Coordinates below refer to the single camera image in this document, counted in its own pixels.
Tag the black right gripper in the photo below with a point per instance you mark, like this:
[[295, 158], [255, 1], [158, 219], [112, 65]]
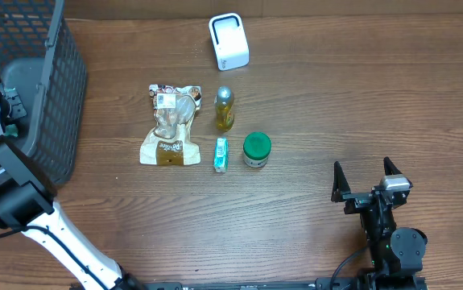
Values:
[[356, 200]]

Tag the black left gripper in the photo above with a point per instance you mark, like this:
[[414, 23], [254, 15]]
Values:
[[22, 109]]

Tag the green-capped white bottle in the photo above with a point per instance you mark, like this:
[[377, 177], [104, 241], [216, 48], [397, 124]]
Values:
[[256, 149]]

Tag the small teal white box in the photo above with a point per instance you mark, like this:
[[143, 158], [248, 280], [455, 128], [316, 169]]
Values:
[[221, 155]]

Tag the cream brown bread bag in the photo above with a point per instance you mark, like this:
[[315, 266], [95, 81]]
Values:
[[169, 142]]

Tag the yellow Vim dish soap bottle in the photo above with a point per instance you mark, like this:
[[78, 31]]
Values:
[[224, 106]]

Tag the light teal snack packet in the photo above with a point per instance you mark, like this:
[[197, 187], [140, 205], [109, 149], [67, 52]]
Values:
[[11, 129]]

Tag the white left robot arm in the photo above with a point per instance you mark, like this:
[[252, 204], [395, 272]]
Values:
[[28, 206]]

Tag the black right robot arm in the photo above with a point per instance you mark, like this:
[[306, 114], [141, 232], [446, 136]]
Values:
[[396, 253]]

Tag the white barcode scanner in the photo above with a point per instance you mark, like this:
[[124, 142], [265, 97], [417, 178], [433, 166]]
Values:
[[229, 41]]

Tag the dark grey plastic basket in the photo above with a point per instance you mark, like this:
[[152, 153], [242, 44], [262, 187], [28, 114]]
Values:
[[40, 60]]

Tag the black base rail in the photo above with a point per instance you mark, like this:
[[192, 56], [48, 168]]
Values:
[[348, 283]]

